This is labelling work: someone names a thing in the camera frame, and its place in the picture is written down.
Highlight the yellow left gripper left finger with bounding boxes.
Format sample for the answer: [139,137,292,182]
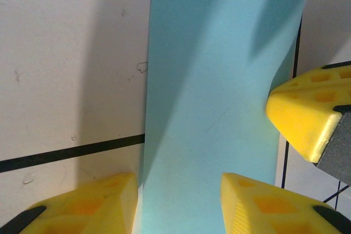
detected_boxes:
[4,172,139,234]

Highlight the light blue cloth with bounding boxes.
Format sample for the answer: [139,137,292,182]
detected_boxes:
[140,0,312,234]

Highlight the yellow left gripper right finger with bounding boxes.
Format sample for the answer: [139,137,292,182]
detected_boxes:
[220,172,345,234]

